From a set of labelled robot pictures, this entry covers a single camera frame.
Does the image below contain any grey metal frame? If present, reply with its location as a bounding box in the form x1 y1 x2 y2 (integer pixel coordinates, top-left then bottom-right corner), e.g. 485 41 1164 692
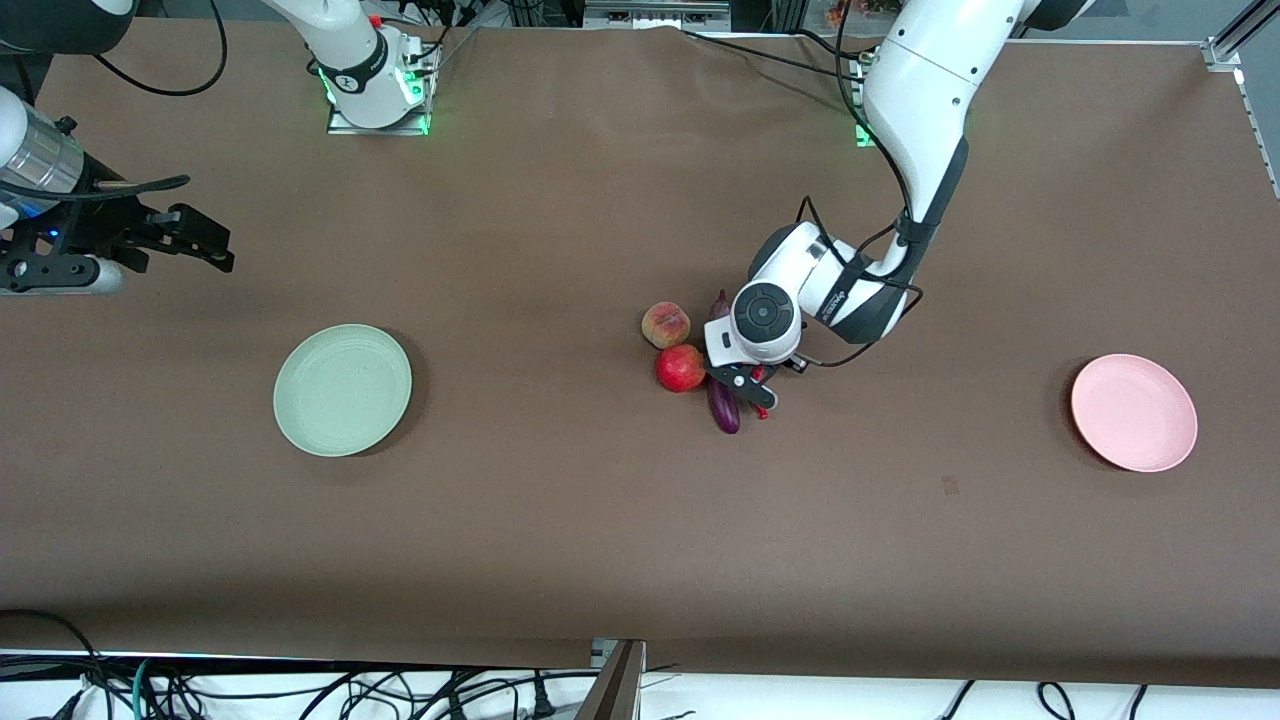
583 0 731 31

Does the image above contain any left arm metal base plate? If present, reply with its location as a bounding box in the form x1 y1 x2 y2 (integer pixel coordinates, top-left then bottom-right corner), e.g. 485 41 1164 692
855 50 881 148

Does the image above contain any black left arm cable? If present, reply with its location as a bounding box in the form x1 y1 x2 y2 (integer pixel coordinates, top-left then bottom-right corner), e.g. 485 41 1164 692
795 0 926 369

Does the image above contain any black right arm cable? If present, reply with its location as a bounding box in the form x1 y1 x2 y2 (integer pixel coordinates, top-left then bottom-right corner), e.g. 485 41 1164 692
93 0 227 98

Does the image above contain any orange yellow peach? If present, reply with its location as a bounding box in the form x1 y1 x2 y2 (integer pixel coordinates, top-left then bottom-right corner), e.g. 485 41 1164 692
641 302 692 350

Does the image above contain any pink plate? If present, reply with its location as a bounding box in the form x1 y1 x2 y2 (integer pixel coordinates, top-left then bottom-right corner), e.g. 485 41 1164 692
1070 353 1199 473

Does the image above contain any long black table cable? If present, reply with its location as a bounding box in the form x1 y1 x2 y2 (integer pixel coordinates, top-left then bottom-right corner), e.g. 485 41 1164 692
680 28 867 83

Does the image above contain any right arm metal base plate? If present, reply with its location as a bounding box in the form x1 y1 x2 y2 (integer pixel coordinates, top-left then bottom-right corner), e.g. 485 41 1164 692
327 28 433 136

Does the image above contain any short black table cable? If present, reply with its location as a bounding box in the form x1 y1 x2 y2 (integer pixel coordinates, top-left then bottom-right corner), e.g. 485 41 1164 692
790 28 863 61

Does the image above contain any aluminium table rail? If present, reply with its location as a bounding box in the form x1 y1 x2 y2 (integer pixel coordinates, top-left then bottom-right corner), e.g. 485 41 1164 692
1203 0 1280 201

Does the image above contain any grey metal post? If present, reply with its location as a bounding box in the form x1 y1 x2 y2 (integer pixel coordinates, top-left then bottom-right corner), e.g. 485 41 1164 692
575 638 647 720

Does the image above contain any light green plate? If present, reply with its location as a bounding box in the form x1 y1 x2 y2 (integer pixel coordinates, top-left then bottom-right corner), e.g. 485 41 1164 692
273 323 413 458

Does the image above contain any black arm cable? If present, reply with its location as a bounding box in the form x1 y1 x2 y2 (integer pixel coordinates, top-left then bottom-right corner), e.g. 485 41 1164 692
795 0 926 369
93 0 227 98

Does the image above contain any red pomegranate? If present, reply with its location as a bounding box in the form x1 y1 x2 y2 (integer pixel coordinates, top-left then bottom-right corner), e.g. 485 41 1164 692
655 344 709 394

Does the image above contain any purple eggplant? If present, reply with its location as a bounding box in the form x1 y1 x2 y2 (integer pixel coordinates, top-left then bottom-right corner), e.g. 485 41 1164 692
706 289 742 435

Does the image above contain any brown table cover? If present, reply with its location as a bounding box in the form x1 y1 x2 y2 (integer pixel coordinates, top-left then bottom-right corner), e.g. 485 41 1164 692
0 18 1280 689

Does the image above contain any orange red background object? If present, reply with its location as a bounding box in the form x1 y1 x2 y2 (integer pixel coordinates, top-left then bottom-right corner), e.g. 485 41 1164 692
825 0 901 29

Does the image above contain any black looped floor cable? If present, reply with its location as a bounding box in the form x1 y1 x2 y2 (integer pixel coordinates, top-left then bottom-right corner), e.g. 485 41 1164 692
0 608 111 720

